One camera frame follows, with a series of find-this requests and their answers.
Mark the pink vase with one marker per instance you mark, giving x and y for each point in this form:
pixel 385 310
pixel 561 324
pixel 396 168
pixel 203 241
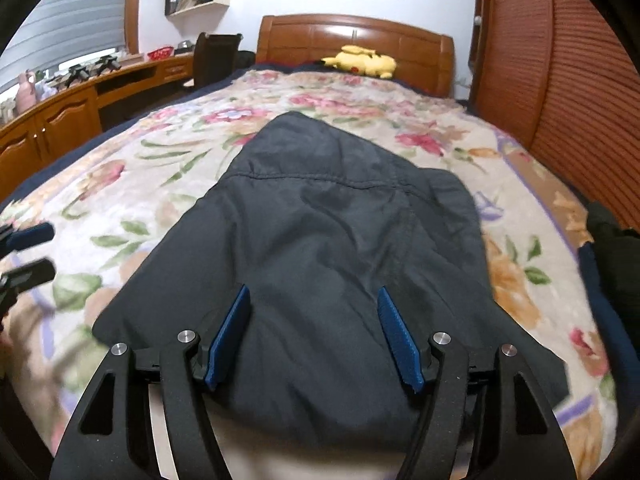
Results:
pixel 26 92

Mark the wooden window frame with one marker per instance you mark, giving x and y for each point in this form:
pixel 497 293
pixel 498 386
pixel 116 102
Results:
pixel 132 10

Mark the floral blanket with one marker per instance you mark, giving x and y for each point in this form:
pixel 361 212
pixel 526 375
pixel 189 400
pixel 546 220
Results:
pixel 150 160

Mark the red basket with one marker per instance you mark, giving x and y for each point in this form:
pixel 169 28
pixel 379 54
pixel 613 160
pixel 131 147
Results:
pixel 160 53

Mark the dark cloth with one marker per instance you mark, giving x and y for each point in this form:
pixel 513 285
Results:
pixel 615 255

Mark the dark brown chair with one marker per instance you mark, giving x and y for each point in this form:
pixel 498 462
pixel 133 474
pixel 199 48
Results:
pixel 215 55

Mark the dark grey jacket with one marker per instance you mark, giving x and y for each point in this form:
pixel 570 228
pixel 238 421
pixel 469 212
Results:
pixel 325 210

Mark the wooden bed headboard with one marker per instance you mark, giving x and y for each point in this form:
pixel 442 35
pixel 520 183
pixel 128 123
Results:
pixel 300 40

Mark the grey window blind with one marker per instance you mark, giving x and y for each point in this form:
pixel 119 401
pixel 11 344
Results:
pixel 65 20

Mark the metal bowl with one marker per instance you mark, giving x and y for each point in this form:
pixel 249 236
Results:
pixel 184 46

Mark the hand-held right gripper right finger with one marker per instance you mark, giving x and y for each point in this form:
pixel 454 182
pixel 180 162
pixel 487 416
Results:
pixel 400 335

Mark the wooden louvered wardrobe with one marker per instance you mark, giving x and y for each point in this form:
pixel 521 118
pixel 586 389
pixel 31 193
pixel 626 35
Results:
pixel 575 85

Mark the black device on stand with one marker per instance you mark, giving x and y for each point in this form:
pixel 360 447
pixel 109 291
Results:
pixel 80 72
pixel 109 65

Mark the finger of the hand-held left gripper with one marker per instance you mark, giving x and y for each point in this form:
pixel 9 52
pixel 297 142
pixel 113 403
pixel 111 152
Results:
pixel 30 274
pixel 32 236

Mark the yellow plush toy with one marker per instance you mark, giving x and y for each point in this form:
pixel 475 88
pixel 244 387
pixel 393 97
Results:
pixel 365 62

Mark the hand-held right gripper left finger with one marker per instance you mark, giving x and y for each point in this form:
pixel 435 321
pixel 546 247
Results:
pixel 230 335

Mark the wooden desk with cabinets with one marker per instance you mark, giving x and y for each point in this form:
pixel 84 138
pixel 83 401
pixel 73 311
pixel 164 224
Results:
pixel 65 115

